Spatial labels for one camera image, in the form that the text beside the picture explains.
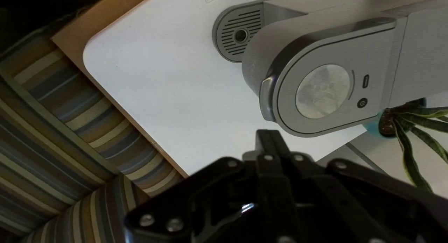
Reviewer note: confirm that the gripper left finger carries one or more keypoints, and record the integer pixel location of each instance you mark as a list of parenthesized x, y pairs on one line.
[(217, 187)]

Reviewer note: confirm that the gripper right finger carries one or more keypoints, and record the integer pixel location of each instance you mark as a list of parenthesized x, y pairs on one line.
[(350, 197)]

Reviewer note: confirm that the grey coffee machine lid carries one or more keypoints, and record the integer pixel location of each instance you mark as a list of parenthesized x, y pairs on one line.
[(322, 91)]

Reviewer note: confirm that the grey coffee machine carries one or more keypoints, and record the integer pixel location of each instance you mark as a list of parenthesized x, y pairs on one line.
[(385, 50)]

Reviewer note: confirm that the green potted plant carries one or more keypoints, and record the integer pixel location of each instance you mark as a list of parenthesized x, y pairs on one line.
[(406, 145)]

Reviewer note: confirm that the striped upholstered sofa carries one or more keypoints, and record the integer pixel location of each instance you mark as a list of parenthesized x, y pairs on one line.
[(63, 131)]

